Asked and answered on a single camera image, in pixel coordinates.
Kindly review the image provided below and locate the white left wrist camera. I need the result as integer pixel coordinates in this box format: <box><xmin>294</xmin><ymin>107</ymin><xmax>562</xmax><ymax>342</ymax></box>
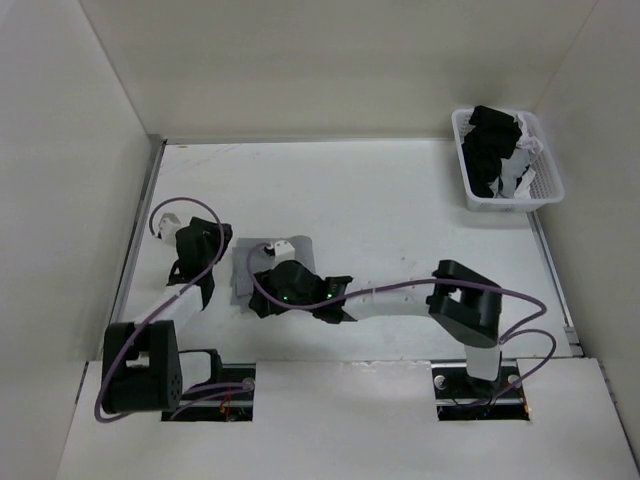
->
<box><xmin>154</xmin><ymin>212</ymin><xmax>182</xmax><ymax>246</ymax></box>

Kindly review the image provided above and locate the white tank top in basket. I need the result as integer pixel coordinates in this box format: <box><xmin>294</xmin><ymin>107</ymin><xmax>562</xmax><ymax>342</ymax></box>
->
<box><xmin>489</xmin><ymin>113</ymin><xmax>544</xmax><ymax>199</ymax></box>

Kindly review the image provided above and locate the grey tank top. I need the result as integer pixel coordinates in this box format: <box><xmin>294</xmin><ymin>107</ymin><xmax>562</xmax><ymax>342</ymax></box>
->
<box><xmin>230</xmin><ymin>235</ymin><xmax>316</xmax><ymax>313</ymax></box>

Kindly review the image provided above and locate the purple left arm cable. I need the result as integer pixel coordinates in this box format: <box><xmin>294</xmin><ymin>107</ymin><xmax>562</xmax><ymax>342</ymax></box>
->
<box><xmin>93</xmin><ymin>197</ymin><xmax>251</xmax><ymax>425</ymax></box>

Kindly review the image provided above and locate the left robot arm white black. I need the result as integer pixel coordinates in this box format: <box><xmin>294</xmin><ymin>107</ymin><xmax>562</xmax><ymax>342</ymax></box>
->
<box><xmin>96</xmin><ymin>217</ymin><xmax>233</xmax><ymax>423</ymax></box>

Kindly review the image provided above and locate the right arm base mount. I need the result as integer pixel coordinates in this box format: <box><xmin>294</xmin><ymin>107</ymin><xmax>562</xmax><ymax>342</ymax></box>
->
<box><xmin>431</xmin><ymin>361</ymin><xmax>530</xmax><ymax>421</ymax></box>

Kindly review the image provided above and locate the white perforated plastic basket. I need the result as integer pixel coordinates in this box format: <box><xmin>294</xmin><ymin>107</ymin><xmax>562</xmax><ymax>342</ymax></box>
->
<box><xmin>451</xmin><ymin>108</ymin><xmax>565</xmax><ymax>213</ymax></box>

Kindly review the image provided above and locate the black tank top in basket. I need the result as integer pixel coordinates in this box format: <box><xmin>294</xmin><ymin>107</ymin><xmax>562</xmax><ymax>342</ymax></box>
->
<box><xmin>462</xmin><ymin>105</ymin><xmax>521</xmax><ymax>198</ymax></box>

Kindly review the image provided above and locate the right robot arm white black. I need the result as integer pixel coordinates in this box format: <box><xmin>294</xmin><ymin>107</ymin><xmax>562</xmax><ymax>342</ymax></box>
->
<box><xmin>249</xmin><ymin>260</ymin><xmax>502</xmax><ymax>396</ymax></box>

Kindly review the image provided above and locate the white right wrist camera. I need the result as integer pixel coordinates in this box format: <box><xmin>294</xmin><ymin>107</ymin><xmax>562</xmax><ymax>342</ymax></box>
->
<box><xmin>263</xmin><ymin>239</ymin><xmax>296</xmax><ymax>263</ymax></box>

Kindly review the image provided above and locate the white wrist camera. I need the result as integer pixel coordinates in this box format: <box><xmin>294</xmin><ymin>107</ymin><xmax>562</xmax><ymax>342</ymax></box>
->
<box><xmin>263</xmin><ymin>239</ymin><xmax>296</xmax><ymax>263</ymax></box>
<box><xmin>154</xmin><ymin>212</ymin><xmax>182</xmax><ymax>246</ymax></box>

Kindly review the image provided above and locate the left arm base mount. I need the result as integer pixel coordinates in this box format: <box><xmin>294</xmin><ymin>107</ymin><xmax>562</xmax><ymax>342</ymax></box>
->
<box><xmin>161</xmin><ymin>363</ymin><xmax>257</xmax><ymax>423</ymax></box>

